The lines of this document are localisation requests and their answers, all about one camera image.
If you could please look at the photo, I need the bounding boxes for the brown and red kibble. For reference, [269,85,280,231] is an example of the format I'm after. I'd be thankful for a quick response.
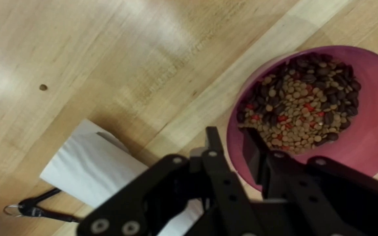
[236,51,362,155]

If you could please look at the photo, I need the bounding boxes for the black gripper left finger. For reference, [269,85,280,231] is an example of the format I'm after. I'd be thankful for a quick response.
[76,126,260,236]

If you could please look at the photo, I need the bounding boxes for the purple plastic bowl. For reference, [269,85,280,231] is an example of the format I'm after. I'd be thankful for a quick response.
[226,45,378,190]

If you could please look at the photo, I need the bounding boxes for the white paper towel roll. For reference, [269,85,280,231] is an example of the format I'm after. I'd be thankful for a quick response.
[40,118,204,236]

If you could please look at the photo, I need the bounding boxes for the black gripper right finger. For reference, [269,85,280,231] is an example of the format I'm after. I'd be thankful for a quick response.
[240,126,378,236]

